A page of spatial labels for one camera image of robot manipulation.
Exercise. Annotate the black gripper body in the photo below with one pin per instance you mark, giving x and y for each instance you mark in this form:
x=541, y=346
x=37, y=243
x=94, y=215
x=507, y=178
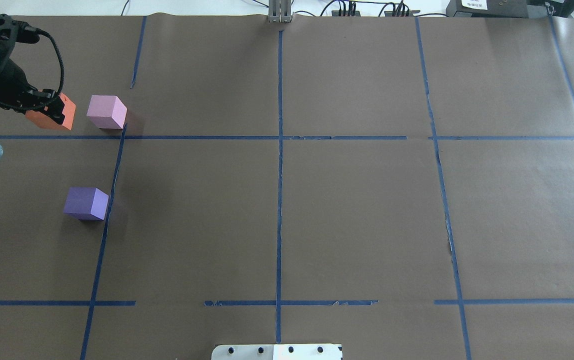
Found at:
x=6, y=82

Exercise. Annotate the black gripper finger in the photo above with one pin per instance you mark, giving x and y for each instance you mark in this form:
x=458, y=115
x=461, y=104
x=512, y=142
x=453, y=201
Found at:
x=51, y=111

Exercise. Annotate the orange foam block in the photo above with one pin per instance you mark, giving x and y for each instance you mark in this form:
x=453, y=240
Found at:
x=69, y=111

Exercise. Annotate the pink foam block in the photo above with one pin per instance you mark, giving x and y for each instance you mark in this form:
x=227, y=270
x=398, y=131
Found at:
x=107, y=112

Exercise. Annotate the purple foam block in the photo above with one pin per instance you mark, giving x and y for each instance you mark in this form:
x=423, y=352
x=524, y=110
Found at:
x=86, y=204

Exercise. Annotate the black box with label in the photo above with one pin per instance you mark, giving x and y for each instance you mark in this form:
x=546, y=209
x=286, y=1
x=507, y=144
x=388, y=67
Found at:
x=521, y=9

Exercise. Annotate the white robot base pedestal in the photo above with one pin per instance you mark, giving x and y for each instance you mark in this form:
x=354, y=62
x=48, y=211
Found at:
x=298, y=351

